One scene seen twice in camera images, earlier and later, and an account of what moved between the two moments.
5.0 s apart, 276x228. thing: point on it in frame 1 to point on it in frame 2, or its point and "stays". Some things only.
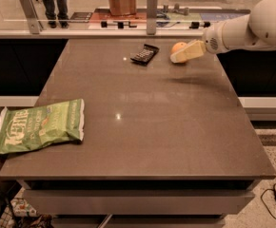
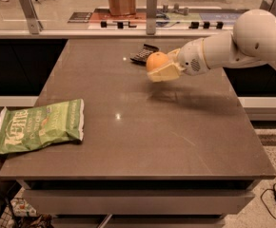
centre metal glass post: (151, 12) stays
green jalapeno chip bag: (32, 127) stays
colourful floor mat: (167, 18) stays
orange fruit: (177, 46) to (156, 60)
